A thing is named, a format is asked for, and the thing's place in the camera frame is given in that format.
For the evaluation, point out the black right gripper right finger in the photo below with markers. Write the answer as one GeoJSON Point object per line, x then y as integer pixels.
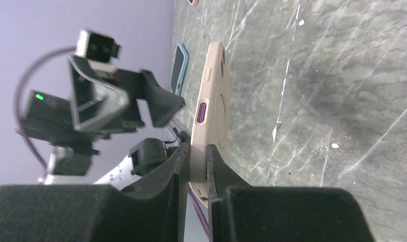
{"type": "Point", "coordinates": [241, 212]}

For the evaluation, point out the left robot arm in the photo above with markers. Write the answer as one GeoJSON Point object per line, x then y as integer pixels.
{"type": "Point", "coordinates": [49, 118]}

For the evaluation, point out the black base frame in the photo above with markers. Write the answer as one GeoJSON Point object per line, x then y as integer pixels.
{"type": "Point", "coordinates": [183, 133]}

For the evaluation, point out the black phone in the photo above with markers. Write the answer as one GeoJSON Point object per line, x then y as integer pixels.
{"type": "Point", "coordinates": [198, 172]}

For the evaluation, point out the beige phone case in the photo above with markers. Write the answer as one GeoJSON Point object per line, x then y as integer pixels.
{"type": "Point", "coordinates": [216, 91]}

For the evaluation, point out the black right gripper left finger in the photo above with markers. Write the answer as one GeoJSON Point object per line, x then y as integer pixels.
{"type": "Point", "coordinates": [153, 210]}

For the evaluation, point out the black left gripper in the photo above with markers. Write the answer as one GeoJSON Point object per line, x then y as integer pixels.
{"type": "Point", "coordinates": [98, 100]}

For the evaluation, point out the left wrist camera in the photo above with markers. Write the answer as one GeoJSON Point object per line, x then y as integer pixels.
{"type": "Point", "coordinates": [96, 47]}

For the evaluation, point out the phone in blue case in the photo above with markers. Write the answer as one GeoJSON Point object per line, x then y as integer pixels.
{"type": "Point", "coordinates": [179, 68]}

